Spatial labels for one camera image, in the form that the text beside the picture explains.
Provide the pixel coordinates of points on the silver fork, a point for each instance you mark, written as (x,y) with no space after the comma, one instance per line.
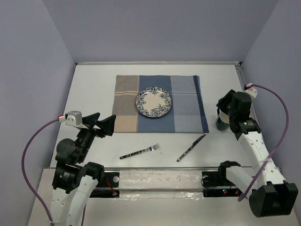
(149,149)

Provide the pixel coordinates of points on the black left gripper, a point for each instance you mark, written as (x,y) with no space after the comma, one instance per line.
(107,125)

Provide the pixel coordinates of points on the dark green mug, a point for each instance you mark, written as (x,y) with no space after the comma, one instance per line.
(222,122)

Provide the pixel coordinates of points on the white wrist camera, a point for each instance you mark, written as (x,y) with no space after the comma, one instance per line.
(250,90)
(72,118)

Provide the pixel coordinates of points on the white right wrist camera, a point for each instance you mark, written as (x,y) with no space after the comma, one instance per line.
(250,90)

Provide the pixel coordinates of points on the blue white patterned plate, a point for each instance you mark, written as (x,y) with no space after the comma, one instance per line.
(153,102)

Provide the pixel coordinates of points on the silver knife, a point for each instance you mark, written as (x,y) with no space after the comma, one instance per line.
(191,147)

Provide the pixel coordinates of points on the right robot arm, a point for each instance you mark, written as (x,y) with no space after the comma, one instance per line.
(267,190)

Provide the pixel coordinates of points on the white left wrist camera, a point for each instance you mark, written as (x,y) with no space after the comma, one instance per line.
(72,118)

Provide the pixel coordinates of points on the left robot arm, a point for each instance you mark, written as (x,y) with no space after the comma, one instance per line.
(65,208)

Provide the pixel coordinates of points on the blue beige checked cloth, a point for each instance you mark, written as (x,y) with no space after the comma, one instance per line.
(186,115)

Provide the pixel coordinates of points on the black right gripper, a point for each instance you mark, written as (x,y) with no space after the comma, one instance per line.
(224,100)

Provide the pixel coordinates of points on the white taped front board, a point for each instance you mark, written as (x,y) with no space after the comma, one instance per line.
(160,180)

